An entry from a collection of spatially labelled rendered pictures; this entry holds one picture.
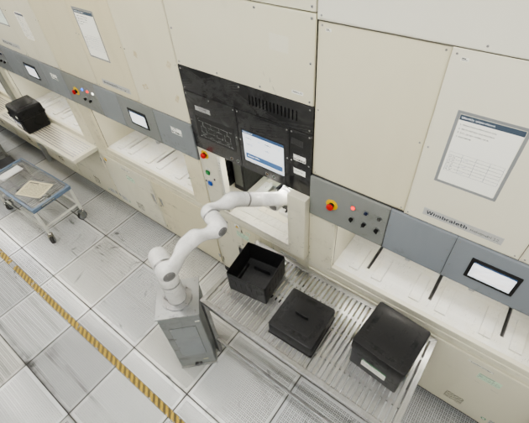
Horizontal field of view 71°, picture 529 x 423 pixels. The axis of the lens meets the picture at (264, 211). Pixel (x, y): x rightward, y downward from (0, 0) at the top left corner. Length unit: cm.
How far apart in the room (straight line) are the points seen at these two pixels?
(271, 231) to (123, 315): 158
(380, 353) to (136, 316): 215
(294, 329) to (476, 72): 152
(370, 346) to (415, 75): 127
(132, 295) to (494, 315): 277
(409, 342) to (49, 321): 291
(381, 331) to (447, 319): 46
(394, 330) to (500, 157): 101
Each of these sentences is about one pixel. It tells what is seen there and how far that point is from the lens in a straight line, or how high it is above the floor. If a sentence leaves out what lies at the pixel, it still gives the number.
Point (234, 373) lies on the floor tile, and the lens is 306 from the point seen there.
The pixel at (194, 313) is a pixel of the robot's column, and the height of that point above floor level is 76.
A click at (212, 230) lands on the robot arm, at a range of 208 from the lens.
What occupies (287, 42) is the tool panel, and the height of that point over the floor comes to 221.
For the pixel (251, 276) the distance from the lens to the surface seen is 251.
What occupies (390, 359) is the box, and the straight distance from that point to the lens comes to 203.
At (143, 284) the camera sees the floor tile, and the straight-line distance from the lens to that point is 364.
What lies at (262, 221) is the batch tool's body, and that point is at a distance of 267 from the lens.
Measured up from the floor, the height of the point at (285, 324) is 86.
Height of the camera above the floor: 284
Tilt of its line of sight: 46 degrees down
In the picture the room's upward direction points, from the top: 5 degrees counter-clockwise
